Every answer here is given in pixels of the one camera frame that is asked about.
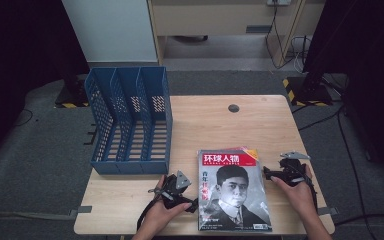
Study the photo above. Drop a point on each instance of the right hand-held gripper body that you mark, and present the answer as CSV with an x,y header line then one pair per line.
x,y
291,170

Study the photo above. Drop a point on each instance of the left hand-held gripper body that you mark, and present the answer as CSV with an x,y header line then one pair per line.
x,y
171,191

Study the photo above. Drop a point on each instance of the blue plastic file rack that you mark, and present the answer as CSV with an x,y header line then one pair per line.
x,y
156,166

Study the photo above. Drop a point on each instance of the portrait cover magazine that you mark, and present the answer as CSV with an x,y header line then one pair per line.
x,y
233,193

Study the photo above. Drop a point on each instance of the person's left hand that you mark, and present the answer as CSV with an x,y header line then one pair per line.
x,y
156,216

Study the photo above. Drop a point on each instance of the person's right hand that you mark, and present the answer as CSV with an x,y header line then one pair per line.
x,y
298,200

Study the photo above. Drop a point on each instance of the grey tape strip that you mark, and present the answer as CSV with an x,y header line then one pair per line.
x,y
326,210
85,209

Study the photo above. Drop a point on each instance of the black tape marks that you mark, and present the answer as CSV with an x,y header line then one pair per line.
x,y
91,133

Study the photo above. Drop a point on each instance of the black curtain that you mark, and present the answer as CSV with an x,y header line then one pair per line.
x,y
13,50
373,66

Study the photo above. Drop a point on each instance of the beige wooden desk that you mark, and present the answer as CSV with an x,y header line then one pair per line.
x,y
213,20

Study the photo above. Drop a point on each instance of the white power strip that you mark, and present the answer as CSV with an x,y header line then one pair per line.
x,y
279,2

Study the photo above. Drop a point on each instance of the white cabinet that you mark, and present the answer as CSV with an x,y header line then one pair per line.
x,y
113,30

